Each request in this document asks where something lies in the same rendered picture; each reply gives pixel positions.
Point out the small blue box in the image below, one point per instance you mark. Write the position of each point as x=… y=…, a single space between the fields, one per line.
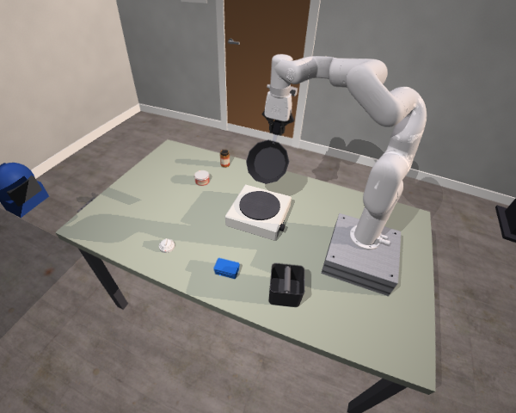
x=226 y=268

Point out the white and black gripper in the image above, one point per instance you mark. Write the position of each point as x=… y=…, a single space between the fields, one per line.
x=278 y=108

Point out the small spice jar with black lid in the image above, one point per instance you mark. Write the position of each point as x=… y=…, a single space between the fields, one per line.
x=225 y=158

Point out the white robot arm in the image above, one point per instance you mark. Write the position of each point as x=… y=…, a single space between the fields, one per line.
x=403 y=108

